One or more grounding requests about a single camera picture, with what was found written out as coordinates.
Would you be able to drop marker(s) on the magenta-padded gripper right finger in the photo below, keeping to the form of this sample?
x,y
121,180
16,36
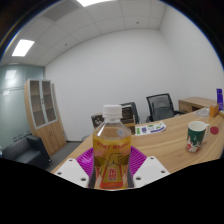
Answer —
x,y
150,170

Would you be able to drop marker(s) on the dark brown box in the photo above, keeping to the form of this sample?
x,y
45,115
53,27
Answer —
x,y
96,120

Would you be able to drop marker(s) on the ceiling air vent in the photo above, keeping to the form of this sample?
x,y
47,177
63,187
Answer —
x,y
61,9

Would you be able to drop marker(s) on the wooden glass-door cabinet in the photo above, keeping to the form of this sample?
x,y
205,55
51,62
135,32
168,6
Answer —
x,y
50,133

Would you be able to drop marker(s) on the green and white mug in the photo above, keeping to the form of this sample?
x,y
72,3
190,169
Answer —
x,y
196,136

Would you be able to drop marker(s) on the black mesh office chair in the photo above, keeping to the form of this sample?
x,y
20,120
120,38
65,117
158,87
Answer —
x,y
161,106

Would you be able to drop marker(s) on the white printed leaflet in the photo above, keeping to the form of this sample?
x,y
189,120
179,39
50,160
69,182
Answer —
x,y
151,128

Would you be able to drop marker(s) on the purple upright box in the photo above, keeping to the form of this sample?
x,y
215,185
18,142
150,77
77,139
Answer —
x,y
220,99

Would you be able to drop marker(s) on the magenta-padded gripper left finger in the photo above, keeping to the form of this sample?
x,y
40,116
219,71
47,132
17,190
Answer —
x,y
71,171

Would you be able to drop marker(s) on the square ceiling light panel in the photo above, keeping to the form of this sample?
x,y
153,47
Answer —
x,y
22,47
95,2

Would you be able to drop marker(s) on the orange-labelled drink bottle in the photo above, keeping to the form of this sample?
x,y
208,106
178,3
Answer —
x,y
111,150

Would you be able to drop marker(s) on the black leather sofa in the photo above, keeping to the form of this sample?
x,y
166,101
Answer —
x,y
26,151

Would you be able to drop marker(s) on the wooden side desk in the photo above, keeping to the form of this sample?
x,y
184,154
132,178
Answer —
x,y
193,103

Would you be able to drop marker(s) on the small yellow-brown box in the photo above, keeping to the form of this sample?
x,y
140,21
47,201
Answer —
x,y
130,128

